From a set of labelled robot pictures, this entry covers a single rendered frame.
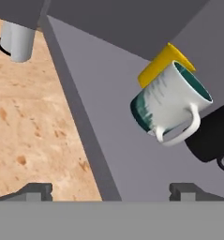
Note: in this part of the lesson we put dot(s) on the pale grey mug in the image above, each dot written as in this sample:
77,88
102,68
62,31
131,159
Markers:
19,43

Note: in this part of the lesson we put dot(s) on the black mug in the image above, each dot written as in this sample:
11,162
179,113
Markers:
212,137

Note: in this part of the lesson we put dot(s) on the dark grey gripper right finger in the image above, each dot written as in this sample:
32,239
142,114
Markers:
186,191

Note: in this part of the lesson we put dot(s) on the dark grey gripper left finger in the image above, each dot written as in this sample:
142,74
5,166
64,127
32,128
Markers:
35,191

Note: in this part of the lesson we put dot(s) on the yellow mug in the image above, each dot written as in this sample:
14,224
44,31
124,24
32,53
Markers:
161,64

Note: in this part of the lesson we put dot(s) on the white and teal mug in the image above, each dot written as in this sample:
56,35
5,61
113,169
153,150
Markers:
166,103

